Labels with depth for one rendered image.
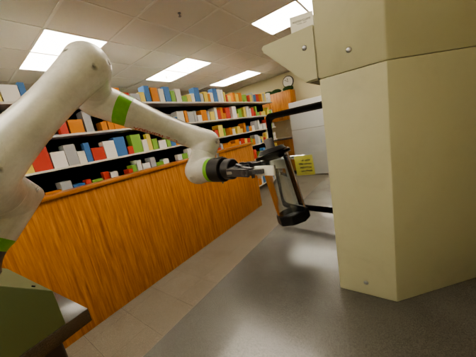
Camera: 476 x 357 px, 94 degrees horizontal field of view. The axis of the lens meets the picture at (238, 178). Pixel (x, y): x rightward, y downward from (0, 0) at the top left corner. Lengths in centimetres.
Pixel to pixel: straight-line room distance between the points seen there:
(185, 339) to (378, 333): 38
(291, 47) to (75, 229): 201
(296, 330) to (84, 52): 85
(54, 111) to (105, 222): 163
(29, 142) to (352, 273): 80
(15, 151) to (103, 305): 192
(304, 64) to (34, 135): 63
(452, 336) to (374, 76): 46
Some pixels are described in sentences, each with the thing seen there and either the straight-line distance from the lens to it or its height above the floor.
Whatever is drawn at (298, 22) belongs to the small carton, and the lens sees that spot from 63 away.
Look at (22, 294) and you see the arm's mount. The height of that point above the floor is 107.
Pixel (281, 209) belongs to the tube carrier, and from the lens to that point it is 69.
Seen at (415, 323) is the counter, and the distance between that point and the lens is 59.
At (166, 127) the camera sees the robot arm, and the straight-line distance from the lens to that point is 91.
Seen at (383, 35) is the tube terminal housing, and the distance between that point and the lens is 49.
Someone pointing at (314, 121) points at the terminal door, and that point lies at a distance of 84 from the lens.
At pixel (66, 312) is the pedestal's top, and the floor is 94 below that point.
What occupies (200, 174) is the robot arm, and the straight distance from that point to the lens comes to 85.
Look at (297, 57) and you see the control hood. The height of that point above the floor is 146.
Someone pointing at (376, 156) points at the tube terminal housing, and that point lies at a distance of 49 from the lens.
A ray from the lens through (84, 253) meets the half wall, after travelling 226.
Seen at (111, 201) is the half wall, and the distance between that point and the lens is 227.
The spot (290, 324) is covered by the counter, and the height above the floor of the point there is 94.
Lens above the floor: 134
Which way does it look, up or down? 11 degrees down
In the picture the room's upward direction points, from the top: 11 degrees counter-clockwise
